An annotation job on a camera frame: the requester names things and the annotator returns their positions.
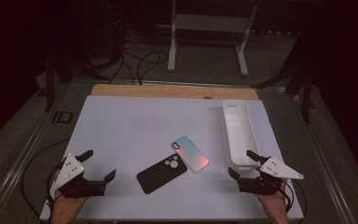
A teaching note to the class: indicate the black stand leg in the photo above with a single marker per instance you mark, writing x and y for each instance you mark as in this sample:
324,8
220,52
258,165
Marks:
306,99
49,90

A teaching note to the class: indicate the white table mat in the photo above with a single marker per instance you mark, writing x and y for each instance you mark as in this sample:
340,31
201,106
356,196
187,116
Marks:
130,130

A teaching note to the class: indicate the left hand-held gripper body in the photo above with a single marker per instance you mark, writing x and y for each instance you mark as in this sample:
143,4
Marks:
71,171

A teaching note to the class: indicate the person's left hand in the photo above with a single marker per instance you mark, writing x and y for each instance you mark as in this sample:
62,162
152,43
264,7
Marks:
65,208

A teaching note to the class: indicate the white plastic bin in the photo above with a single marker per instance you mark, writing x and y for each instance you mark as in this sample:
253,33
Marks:
239,133

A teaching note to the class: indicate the person's right hand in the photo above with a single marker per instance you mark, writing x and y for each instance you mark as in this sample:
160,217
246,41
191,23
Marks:
275,207

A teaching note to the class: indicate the black floor bracket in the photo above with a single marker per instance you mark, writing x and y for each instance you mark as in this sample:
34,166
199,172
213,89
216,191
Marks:
54,117

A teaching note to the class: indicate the white metal stand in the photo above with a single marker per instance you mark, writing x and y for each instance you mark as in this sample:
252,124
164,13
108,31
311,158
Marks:
211,23

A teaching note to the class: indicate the metal floor rail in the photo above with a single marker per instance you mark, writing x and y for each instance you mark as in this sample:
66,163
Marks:
323,161
15,168

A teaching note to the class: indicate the blue pink gradient phone case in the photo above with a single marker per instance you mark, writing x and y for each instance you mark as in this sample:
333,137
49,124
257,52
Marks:
191,154

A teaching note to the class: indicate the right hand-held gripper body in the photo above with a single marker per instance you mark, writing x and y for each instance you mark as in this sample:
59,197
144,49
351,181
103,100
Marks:
276,169

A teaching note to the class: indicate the wooden table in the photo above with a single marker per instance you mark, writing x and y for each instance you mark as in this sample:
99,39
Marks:
167,91

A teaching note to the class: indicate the black phone case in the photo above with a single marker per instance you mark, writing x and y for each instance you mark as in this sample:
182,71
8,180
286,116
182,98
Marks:
155,179

